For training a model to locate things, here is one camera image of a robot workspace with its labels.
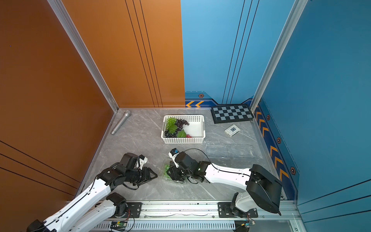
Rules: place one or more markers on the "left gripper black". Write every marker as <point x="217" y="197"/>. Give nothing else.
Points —
<point x="147" y="176"/>

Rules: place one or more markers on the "green grape leaf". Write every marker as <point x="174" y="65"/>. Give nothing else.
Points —
<point x="181" y="134"/>
<point x="172" y="129"/>

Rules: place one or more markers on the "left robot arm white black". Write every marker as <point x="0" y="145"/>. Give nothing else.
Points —
<point x="98" y="201"/>

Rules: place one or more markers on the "small green grape bunch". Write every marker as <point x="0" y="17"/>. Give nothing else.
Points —
<point x="169" y="122"/>

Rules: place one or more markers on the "right green circuit board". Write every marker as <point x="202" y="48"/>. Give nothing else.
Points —
<point x="248" y="223"/>

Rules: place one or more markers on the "black grey chessboard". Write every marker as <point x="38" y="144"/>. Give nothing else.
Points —
<point x="231" y="113"/>

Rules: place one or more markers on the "dark purple grape bunch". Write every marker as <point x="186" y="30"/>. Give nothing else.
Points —
<point x="180" y="123"/>

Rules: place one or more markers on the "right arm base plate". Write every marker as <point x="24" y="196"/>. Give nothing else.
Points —
<point x="226" y="210"/>

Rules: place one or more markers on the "left green circuit board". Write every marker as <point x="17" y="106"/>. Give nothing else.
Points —
<point x="118" y="226"/>

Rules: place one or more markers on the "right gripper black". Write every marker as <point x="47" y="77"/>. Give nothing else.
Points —
<point x="173" y="173"/>

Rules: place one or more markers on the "aluminium rail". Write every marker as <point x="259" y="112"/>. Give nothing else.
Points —
<point x="177" y="210"/>

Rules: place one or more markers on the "small black grape bunch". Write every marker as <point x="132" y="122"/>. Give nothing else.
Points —
<point x="170" y="134"/>

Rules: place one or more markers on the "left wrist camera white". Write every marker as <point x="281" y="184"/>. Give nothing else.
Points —
<point x="142" y="160"/>

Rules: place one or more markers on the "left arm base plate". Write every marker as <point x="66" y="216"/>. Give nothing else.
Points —
<point x="131" y="209"/>

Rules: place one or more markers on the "clear clamshell container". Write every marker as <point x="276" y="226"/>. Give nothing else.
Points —
<point x="168" y="161"/>
<point x="219" y="152"/>

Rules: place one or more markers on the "white perforated plastic basket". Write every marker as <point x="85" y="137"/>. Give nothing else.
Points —
<point x="196" y="129"/>

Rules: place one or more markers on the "silver microphone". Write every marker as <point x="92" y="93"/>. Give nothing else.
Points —
<point x="125" y="116"/>

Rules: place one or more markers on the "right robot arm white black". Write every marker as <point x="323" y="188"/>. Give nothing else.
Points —
<point x="260" y="188"/>

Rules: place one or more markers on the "green circuit board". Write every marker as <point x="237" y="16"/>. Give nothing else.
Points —
<point x="118" y="226"/>
<point x="248" y="223"/>

